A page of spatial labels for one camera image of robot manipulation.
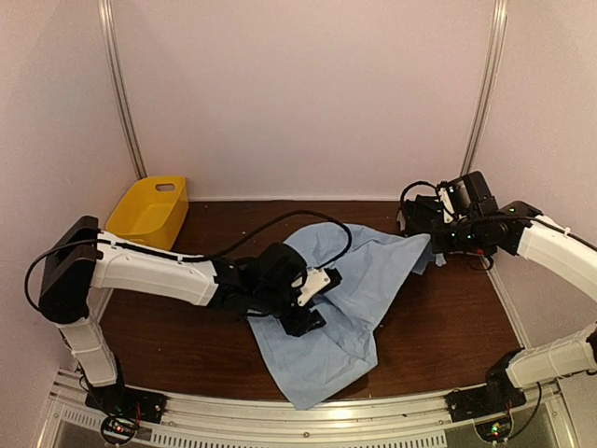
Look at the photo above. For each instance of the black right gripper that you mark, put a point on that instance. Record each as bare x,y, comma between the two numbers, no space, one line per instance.
440,242

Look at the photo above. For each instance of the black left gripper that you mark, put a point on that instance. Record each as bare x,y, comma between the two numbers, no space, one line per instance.
304,323

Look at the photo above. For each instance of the light blue long sleeve shirt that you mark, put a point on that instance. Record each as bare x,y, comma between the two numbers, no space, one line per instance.
314,367

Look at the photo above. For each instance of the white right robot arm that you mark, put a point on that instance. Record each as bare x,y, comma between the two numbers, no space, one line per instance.
549,260

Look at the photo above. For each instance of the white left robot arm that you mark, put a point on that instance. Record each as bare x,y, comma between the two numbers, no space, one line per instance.
86,258

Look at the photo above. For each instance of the black folded button shirt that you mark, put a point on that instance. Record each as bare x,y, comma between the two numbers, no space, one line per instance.
423,214

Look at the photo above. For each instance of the yellow plastic basket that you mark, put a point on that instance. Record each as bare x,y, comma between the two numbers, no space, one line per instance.
152,212

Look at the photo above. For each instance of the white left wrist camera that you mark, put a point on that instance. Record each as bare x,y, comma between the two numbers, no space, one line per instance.
314,282

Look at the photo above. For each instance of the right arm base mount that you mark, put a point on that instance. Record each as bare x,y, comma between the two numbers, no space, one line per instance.
477,402

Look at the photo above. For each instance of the aluminium front rail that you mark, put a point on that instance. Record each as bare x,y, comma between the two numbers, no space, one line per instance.
420,420

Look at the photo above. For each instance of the aluminium right corner post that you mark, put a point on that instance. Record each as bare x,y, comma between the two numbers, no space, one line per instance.
494,54

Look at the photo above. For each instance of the aluminium corner post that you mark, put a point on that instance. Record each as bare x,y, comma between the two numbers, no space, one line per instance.
109,31
494,54

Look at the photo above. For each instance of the aluminium left corner post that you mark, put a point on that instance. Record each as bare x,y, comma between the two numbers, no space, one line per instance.
109,31

